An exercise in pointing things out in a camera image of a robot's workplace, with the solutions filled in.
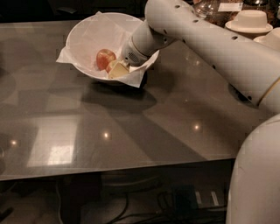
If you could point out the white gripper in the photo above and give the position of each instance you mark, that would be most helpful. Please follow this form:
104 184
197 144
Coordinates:
130 56

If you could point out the red-green apple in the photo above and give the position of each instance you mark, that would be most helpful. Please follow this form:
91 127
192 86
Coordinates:
111 65

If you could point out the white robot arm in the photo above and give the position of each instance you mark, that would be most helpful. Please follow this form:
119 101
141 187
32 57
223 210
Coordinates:
253 69

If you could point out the red apple at back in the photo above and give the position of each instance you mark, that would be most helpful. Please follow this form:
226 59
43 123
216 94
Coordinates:
104 57

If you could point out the large white bowl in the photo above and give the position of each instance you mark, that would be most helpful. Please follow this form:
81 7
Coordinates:
84 35

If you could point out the white paper liner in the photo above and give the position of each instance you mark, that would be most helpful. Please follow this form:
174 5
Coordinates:
87 32

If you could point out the glass jar with cereal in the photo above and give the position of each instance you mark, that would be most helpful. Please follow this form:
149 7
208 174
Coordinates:
209 10

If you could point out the black mat under plates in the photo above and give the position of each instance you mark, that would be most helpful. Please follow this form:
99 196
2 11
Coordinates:
239 96

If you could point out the tall stack paper plates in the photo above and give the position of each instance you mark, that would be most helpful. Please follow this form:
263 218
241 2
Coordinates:
250 22

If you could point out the black power box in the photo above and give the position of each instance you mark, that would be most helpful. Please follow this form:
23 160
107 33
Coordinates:
184 199

